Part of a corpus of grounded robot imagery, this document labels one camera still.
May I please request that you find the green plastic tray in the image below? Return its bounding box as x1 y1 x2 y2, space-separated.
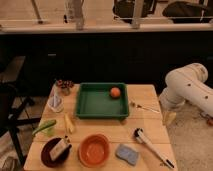
75 83 129 120

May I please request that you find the orange bowl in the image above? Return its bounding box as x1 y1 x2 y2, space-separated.
78 134 110 168

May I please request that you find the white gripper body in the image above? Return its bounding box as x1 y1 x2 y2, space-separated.
159 92 183 111

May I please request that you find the dark brown plate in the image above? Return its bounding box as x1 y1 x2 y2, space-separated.
41 137 72 168

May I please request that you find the blue sponge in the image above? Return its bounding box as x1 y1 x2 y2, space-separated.
115 144 139 166

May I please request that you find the yellow banana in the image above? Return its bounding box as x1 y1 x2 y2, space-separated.
64 114 74 134

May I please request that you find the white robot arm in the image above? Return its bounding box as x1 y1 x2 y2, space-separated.
159 63 213 125

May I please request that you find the green cucumber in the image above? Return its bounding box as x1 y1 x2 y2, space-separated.
32 119 56 136

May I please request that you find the metal fork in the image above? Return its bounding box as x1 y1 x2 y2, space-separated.
129 102 160 113

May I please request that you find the white black dish brush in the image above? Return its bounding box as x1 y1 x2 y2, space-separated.
134 128 175 169

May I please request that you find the small box on plate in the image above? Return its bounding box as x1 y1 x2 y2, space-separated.
49 137 71 161

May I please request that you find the orange apple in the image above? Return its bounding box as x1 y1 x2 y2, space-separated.
110 87 121 98

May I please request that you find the dark chair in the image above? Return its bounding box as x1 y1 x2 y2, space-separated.
0 80 40 165

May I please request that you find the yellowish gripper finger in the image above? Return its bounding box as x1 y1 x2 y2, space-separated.
163 111 176 126

